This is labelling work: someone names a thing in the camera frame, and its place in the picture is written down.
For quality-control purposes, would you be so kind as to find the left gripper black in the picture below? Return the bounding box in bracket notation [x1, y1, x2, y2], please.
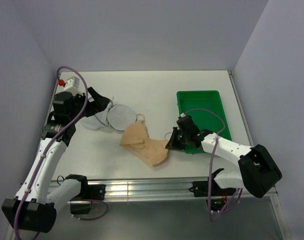
[69, 87, 109, 123]

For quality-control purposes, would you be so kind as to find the white mesh laundry bag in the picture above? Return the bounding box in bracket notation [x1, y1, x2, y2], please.
[80, 98, 137, 132]

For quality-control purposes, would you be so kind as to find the beige bra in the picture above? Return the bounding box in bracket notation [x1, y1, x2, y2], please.
[120, 120, 168, 167]

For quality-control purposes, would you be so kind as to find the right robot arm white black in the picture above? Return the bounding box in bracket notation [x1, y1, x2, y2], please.
[166, 115, 283, 198]

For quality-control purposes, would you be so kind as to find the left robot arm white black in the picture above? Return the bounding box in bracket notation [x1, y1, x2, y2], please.
[1, 87, 110, 233]

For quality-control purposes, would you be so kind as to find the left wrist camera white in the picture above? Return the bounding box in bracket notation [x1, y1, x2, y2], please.
[63, 76, 81, 96]

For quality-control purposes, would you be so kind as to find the aluminium mounting rail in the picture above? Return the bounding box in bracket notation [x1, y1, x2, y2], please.
[14, 175, 279, 206]

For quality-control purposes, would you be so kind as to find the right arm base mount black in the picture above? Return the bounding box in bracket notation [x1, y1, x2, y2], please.
[188, 180, 218, 198]

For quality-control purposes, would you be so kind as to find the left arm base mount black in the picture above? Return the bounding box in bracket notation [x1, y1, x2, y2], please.
[76, 184, 106, 201]

